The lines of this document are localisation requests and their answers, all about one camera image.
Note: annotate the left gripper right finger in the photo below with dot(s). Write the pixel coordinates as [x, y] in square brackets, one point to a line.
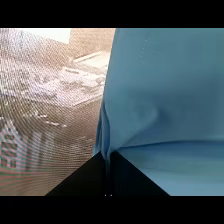
[130, 181]

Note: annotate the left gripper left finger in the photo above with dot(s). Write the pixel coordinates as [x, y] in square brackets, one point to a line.
[87, 180]

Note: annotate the blue garment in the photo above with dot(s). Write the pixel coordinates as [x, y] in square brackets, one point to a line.
[160, 93]

